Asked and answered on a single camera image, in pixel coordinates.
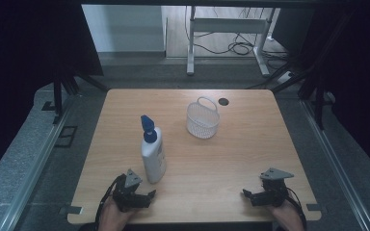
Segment dark curtain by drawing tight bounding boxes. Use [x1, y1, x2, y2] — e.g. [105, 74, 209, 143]
[0, 0, 104, 187]
[297, 0, 370, 184]

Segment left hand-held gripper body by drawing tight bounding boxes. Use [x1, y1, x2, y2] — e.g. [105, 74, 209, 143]
[111, 168, 151, 213]

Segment person's left hand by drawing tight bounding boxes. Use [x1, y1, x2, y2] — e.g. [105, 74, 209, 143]
[97, 196, 137, 231]

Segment black floor frame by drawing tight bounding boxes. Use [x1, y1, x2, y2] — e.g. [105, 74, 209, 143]
[54, 125, 78, 149]

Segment hand-held gripper cable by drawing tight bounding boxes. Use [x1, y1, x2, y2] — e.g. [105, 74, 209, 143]
[94, 173, 126, 231]
[285, 187, 308, 231]

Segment person's right hand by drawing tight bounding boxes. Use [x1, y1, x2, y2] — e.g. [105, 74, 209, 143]
[267, 200, 304, 231]

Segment white pump bottle blue cap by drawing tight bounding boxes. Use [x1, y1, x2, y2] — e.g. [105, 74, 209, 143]
[140, 115, 168, 185]

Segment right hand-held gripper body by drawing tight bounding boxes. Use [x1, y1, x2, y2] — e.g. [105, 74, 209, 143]
[250, 167, 295, 208]

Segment black floor cables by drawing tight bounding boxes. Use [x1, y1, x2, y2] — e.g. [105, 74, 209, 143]
[184, 5, 292, 70]

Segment white power strip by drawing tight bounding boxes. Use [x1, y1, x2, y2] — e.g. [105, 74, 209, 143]
[277, 70, 295, 85]

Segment left hand-held gripper cable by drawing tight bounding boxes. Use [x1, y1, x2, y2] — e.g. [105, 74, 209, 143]
[94, 173, 126, 231]

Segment aluminium rail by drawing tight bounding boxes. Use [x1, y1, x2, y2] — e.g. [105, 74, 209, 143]
[0, 94, 78, 231]
[300, 99, 370, 231]

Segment white mesh plastic basket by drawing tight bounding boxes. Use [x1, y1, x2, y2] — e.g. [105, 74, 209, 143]
[186, 96, 221, 140]

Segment black metal stand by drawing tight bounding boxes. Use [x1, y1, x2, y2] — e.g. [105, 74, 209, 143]
[245, 9, 357, 131]
[40, 62, 110, 125]

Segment white metal desk frame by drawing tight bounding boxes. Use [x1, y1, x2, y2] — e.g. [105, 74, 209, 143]
[186, 5, 277, 78]

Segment right hand-held gripper cable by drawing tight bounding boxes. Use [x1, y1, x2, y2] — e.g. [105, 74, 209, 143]
[285, 187, 308, 231]

